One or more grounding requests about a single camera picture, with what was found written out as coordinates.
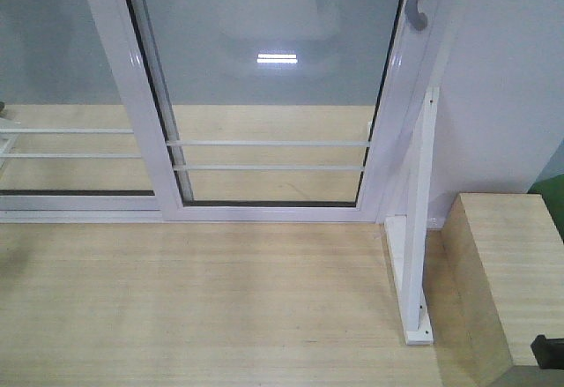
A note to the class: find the white fixed window frame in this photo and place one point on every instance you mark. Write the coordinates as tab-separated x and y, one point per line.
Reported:
76	113

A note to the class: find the white wooden support bracket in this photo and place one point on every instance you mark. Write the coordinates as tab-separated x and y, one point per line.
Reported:
406	225

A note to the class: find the white sliding glass door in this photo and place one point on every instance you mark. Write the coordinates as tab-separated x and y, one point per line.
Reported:
271	110

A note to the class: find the light wooden box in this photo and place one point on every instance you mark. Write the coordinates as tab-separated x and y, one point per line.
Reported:
507	259

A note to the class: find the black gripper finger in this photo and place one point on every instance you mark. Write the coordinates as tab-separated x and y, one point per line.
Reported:
549	353

